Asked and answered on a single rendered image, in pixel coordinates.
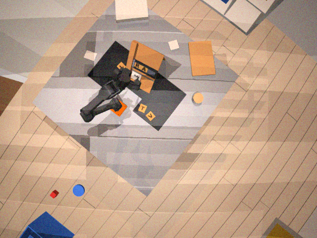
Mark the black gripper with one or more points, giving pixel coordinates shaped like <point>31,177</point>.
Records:
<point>136,84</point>

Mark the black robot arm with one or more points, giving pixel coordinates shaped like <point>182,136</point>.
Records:
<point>107,92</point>

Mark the white paper ticket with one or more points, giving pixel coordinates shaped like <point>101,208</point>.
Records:
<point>135,75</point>

